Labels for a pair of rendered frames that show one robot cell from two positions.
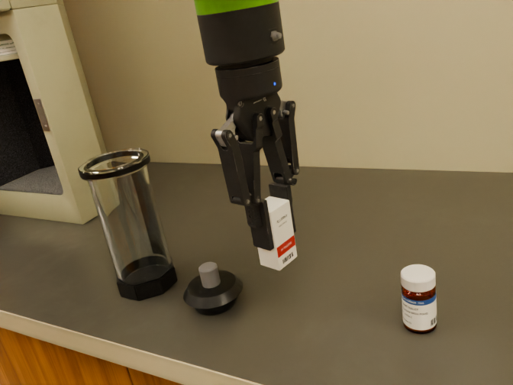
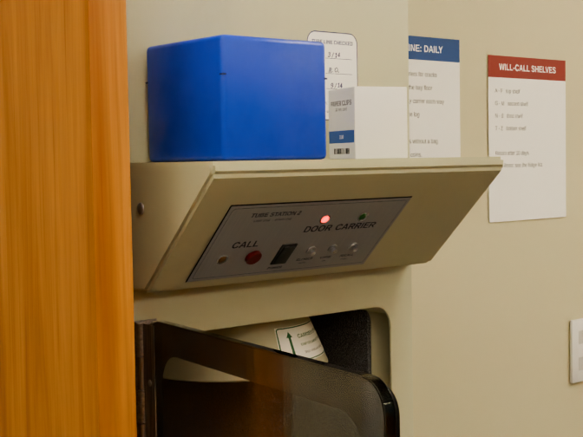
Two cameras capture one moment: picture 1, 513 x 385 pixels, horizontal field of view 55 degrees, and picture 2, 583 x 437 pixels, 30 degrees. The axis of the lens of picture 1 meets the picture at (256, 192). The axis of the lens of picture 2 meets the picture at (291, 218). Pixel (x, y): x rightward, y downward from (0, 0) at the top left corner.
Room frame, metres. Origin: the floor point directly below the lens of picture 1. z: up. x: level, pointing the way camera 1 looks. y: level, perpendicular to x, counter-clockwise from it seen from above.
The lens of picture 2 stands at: (0.84, 1.44, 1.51)
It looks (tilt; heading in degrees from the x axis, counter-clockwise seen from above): 3 degrees down; 288
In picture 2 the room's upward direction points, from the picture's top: 1 degrees counter-clockwise
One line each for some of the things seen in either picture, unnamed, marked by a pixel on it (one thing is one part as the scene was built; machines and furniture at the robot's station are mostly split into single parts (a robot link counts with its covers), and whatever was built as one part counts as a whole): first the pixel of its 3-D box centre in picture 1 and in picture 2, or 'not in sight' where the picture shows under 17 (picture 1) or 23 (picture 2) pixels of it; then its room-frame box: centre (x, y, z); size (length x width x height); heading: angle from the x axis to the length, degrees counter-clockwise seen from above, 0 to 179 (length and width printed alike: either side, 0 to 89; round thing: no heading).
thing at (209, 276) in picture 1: (211, 284); not in sight; (0.64, 0.09, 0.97); 0.09 x 0.09 x 0.07
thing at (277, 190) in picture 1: (282, 208); not in sight; (0.60, -0.03, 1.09); 0.03 x 0.01 x 0.07; 46
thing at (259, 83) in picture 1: (252, 100); not in sight; (0.58, -0.01, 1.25); 0.08 x 0.07 x 0.09; 136
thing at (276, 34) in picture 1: (239, 36); not in sight; (0.58, -0.01, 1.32); 0.12 x 0.09 x 0.06; 46
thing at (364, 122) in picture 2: not in sight; (367, 123); (1.06, 0.53, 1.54); 0.05 x 0.05 x 0.06; 41
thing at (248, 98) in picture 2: not in sight; (236, 102); (1.13, 0.65, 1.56); 0.10 x 0.10 x 0.09; 58
